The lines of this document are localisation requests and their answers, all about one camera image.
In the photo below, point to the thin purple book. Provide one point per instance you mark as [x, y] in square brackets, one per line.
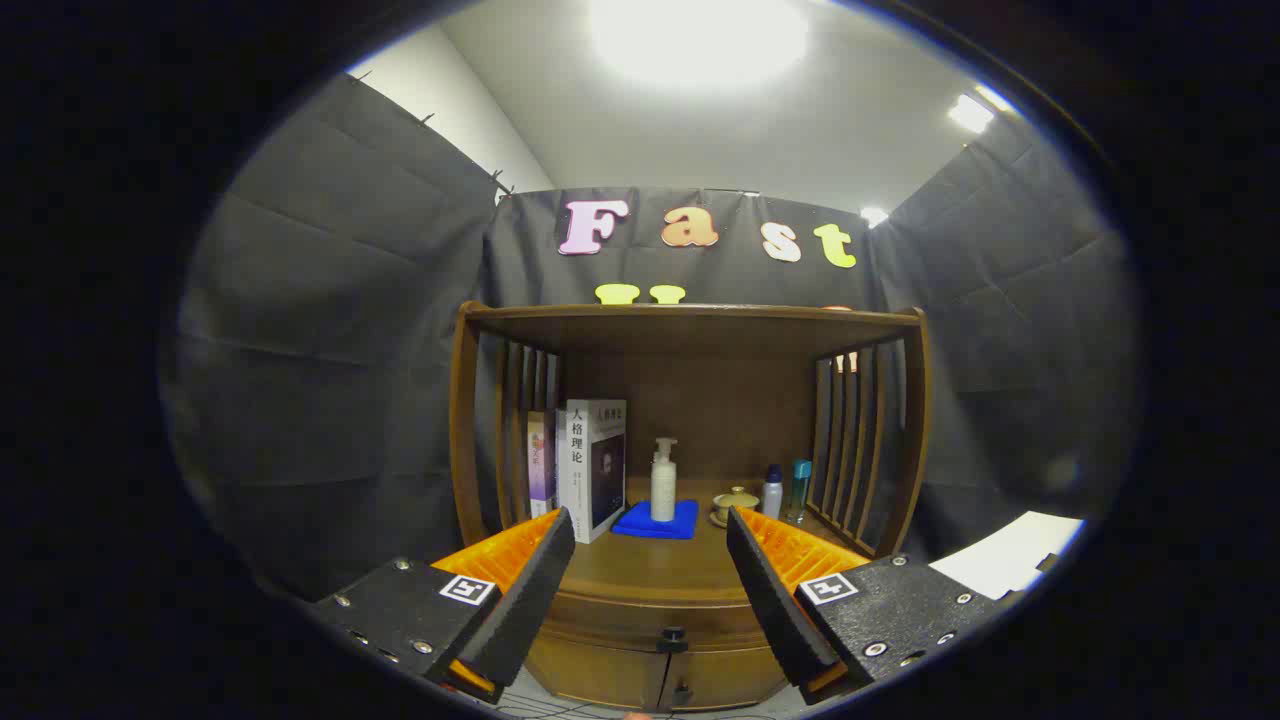
[540, 460]

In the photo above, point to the black backdrop cloth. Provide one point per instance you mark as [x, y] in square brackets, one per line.
[330, 350]

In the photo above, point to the white panelled cabinet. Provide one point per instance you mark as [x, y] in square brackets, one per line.
[1005, 555]

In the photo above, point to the teal slim bottle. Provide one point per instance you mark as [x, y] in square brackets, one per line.
[798, 490]

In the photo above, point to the rectangular ceiling light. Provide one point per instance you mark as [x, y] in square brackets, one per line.
[972, 112]

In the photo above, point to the thick white book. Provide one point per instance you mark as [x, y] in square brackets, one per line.
[580, 470]

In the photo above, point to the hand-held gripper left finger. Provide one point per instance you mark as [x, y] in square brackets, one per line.
[530, 600]

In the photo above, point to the blue folded cloth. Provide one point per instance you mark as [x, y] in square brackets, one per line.
[640, 527]

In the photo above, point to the round ceiling lamp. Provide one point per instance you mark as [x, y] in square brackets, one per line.
[700, 40]

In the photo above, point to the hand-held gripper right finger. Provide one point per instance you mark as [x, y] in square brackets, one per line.
[775, 600]

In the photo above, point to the white bottle blue cap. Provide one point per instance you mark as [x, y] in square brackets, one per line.
[772, 497]

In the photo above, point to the brown wooden countertop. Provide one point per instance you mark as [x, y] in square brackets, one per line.
[650, 565]

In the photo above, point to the small ceiling light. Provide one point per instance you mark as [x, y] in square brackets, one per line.
[873, 215]

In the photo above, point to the yellow lidded teacup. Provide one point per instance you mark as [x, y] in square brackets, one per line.
[735, 503]

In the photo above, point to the brown wooden cabinet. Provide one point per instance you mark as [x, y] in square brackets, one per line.
[700, 400]

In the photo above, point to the brown wooden drawer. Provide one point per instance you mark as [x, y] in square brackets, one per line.
[620, 620]

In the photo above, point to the white pump bottle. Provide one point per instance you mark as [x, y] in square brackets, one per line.
[663, 490]

